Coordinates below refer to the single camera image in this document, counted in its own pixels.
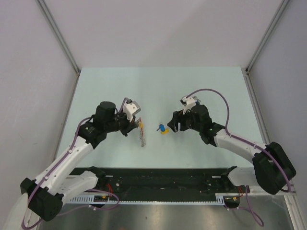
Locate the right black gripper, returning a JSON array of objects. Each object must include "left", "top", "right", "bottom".
[{"left": 167, "top": 106, "right": 202, "bottom": 133}]

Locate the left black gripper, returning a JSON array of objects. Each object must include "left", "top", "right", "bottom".
[{"left": 105, "top": 107, "right": 138, "bottom": 137}]

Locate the red tag key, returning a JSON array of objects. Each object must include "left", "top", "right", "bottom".
[{"left": 139, "top": 117, "right": 144, "bottom": 138}]

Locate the yellow tag key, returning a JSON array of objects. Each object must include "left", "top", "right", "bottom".
[{"left": 160, "top": 128, "right": 169, "bottom": 135}]

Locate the blue tag key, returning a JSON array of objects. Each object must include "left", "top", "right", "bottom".
[{"left": 156, "top": 123, "right": 166, "bottom": 133}]

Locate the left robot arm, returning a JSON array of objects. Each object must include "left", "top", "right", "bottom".
[{"left": 20, "top": 98, "right": 141, "bottom": 221}]

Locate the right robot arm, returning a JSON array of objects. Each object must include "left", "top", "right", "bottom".
[{"left": 167, "top": 104, "right": 296, "bottom": 195}]

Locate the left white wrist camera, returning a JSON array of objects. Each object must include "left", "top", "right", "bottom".
[{"left": 123, "top": 99, "right": 141, "bottom": 122}]

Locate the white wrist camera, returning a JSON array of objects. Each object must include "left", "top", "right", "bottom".
[
  {"left": 180, "top": 96, "right": 201, "bottom": 115},
  {"left": 123, "top": 99, "right": 141, "bottom": 122}
]

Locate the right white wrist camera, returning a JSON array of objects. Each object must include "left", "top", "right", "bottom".
[{"left": 180, "top": 96, "right": 201, "bottom": 115}]

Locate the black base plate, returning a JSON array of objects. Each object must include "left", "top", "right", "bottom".
[{"left": 67, "top": 167, "right": 250, "bottom": 208}]

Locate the aluminium frame rail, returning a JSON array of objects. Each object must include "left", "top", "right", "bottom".
[{"left": 35, "top": 167, "right": 298, "bottom": 199}]

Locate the right aluminium corner post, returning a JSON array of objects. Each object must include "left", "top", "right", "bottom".
[{"left": 245, "top": 0, "right": 292, "bottom": 74}]

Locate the aluminium corner post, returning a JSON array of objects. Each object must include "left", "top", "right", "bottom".
[
  {"left": 35, "top": 0, "right": 81, "bottom": 76},
  {"left": 245, "top": 0, "right": 292, "bottom": 74}
]

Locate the white cable duct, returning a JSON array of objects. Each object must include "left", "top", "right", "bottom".
[{"left": 67, "top": 193, "right": 225, "bottom": 206}]

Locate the right side aluminium rail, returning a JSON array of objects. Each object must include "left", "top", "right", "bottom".
[{"left": 241, "top": 68, "right": 275, "bottom": 144}]

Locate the left aluminium corner post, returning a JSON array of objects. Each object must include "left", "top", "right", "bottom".
[{"left": 35, "top": 0, "right": 81, "bottom": 76}]

